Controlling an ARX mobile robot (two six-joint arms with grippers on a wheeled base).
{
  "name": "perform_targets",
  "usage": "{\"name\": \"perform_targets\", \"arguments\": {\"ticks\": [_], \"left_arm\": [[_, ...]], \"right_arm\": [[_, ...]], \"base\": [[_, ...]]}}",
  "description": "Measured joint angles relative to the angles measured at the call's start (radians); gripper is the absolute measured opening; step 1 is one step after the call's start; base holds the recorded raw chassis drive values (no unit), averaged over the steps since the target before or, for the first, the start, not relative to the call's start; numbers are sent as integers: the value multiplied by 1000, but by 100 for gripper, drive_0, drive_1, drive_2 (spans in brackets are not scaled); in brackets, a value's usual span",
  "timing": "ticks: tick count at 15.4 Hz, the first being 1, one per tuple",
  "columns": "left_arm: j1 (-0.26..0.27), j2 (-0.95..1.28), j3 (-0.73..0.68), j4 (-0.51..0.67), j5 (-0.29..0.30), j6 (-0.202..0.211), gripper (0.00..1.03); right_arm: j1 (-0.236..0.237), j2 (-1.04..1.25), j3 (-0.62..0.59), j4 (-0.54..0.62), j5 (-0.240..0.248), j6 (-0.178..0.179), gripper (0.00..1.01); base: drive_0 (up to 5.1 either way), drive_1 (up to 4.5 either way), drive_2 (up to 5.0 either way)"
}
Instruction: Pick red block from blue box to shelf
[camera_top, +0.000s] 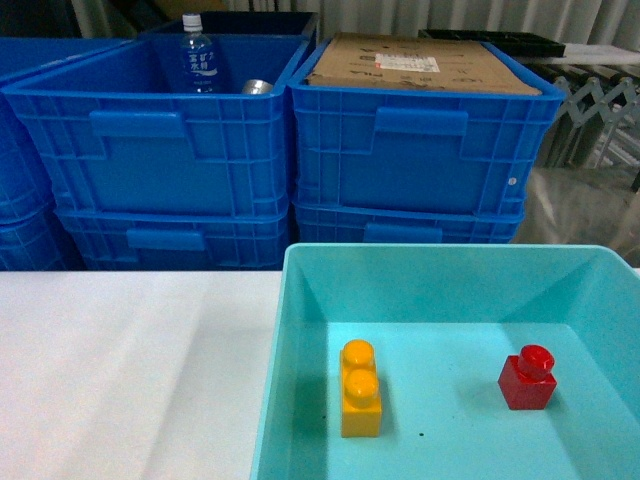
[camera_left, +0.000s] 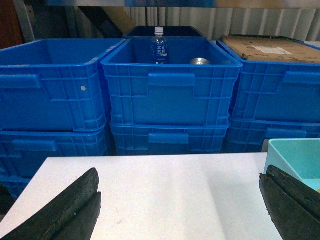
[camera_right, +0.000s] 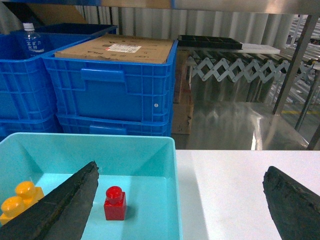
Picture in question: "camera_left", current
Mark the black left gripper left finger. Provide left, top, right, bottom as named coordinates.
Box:
left=2, top=168, right=102, bottom=240

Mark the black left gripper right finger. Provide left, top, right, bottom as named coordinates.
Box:
left=259, top=165, right=320, bottom=240

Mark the brown cardboard box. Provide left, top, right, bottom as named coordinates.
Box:
left=221, top=36, right=320, bottom=64

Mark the teal plastic bin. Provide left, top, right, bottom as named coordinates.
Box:
left=263, top=138, right=320, bottom=192

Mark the blue crate bottom left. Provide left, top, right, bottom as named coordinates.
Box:
left=0, top=125, right=113, bottom=200

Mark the blue crate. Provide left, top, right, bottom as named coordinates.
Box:
left=0, top=125, right=113, bottom=200
left=109, top=120, right=229, bottom=156
left=0, top=38, right=123, bottom=132
left=217, top=40, right=320, bottom=123
left=222, top=118, right=320, bottom=153
left=101, top=37, right=242, bottom=126

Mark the blue crate bottom right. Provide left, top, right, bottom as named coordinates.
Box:
left=222, top=118, right=320, bottom=153

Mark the blue crate bottom middle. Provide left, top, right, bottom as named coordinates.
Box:
left=109, top=120, right=229, bottom=156

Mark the blue crate top right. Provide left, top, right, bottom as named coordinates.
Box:
left=217, top=40, right=320, bottom=123

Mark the blue crate top left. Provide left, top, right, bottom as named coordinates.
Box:
left=0, top=38, right=123, bottom=132

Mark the blue crate top middle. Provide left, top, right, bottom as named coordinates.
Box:
left=101, top=37, right=242, bottom=126

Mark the silver metal can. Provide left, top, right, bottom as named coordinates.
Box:
left=190, top=57, right=212, bottom=65

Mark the clear water bottle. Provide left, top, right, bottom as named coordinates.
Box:
left=150, top=26, right=168, bottom=65

